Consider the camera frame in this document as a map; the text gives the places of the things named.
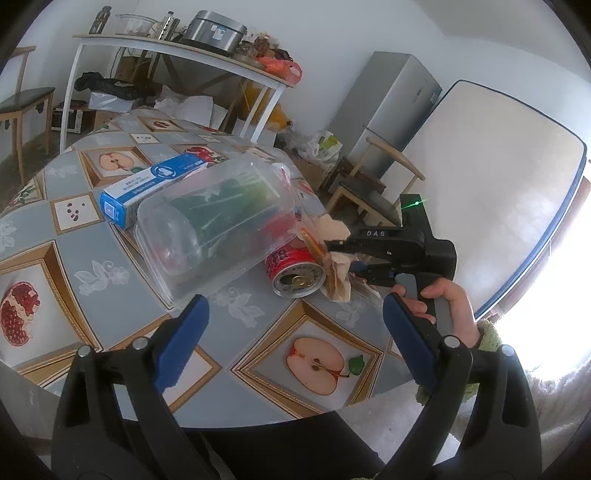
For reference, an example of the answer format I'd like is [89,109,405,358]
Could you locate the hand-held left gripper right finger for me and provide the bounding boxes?
[382,293,542,480]

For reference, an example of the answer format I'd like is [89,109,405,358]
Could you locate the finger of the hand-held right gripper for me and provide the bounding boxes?
[323,237,365,254]
[350,265,399,288]

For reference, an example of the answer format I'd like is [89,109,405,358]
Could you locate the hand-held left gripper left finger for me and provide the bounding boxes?
[51,294,213,480]

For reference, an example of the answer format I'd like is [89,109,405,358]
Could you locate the orange striped wrapper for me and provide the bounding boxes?
[298,222,329,259]

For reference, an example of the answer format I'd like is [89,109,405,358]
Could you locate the clear plastic bag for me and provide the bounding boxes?
[271,161,324,241]

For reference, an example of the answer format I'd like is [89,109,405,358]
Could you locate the red drink can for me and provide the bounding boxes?
[264,247,326,300]

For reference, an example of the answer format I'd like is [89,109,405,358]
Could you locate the clear plastic jar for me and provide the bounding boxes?
[134,154,298,309]

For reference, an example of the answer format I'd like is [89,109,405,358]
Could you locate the white and blue carton box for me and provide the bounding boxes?
[99,154,229,230]

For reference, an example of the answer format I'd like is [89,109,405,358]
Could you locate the person's right forearm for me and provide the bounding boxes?
[462,320,591,439]

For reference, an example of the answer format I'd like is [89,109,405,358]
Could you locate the person's right hand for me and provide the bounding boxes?
[392,278,482,349]

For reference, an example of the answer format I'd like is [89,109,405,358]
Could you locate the wooden chair with dark seat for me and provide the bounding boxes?
[0,45,56,183]
[325,136,426,227]

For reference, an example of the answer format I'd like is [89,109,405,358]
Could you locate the dark wooden stool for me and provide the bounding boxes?
[323,157,386,195]

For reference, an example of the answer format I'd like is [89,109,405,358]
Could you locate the brown cardboard box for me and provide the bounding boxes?
[286,157,326,192]

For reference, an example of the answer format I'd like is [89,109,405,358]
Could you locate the white printed plastic bag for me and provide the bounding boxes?
[295,130,343,161]

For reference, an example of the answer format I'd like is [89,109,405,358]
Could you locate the white mattress with blue edge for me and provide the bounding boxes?
[402,79,588,319]

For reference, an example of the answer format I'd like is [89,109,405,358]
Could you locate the fruit print tablecloth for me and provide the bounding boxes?
[0,108,416,432]

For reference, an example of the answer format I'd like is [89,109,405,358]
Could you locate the grey refrigerator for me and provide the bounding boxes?
[329,51,443,178]

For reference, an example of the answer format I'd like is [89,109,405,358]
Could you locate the white foam box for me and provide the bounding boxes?
[233,117,278,148]

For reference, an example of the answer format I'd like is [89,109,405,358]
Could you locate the orange plastic bag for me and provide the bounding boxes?
[256,55,303,85]

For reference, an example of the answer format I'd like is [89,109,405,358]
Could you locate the white paper pile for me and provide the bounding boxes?
[154,85,227,132]

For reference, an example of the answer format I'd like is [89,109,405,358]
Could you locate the silver rice cooker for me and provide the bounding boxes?
[180,10,247,57]

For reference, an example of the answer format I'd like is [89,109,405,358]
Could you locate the white side table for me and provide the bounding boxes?
[60,33,296,153]

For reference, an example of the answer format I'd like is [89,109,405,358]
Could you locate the black metal-edged case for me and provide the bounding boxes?
[51,102,89,134]

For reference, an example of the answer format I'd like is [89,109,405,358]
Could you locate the flat white box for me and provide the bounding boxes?
[89,90,132,114]

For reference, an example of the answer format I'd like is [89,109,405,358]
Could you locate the black plastic bag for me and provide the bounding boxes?
[75,71,153,101]

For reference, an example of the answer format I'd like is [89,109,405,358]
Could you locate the glass bowl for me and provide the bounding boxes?
[115,13,160,37]

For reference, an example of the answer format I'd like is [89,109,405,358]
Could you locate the dark glass jar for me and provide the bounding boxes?
[89,6,112,35]

